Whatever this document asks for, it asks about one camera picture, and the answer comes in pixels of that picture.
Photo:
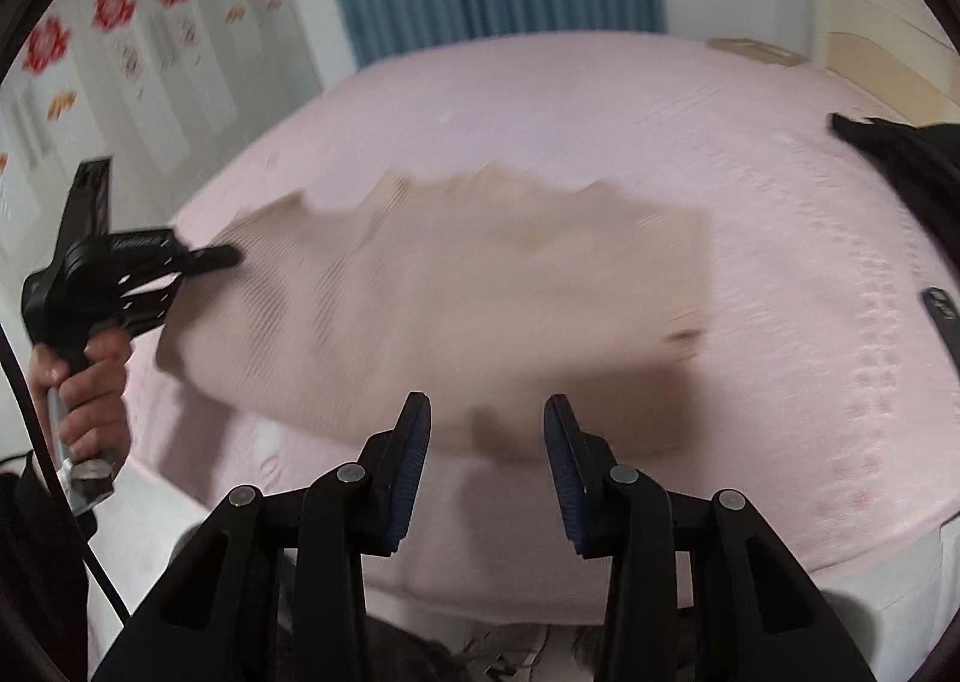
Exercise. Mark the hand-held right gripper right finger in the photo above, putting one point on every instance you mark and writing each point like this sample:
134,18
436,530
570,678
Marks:
566,479

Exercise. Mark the cream bed headboard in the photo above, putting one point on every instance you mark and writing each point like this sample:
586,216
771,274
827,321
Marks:
877,44

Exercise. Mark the person's left hand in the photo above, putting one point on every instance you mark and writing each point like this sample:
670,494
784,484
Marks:
97,397

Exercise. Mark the red paper decal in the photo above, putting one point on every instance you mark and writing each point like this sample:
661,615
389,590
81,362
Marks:
112,6
46,44

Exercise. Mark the black padded jacket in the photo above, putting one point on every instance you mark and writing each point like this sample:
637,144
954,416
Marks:
922,164

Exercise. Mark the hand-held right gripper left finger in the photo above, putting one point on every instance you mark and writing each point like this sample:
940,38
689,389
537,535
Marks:
409,472

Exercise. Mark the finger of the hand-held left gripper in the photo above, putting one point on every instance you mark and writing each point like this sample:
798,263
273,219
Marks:
214,257
150,314

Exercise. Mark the person's left forearm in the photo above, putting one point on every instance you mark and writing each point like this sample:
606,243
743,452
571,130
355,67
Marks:
37,562

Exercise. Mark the beige knitted sweater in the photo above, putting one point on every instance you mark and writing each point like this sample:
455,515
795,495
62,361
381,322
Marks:
450,292

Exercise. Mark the small black device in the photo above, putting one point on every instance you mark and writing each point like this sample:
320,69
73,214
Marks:
941,307

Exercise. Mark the bed with pink sheet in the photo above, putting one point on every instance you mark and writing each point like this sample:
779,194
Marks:
600,127

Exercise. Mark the white wardrobe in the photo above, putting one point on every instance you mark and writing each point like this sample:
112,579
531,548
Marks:
195,97

